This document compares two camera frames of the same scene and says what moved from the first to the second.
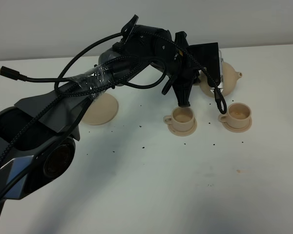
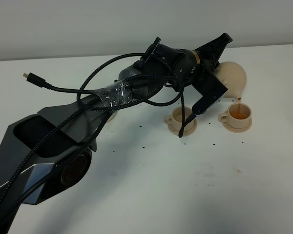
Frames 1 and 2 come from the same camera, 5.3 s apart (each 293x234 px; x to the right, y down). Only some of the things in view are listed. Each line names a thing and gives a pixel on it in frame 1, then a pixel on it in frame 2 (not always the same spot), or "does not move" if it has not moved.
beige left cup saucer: [183, 133] does not move
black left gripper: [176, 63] → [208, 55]
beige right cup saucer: [238, 130] does not move
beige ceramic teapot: [230, 76] → [232, 76]
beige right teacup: [238, 116] does not move
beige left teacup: [182, 119] does not move
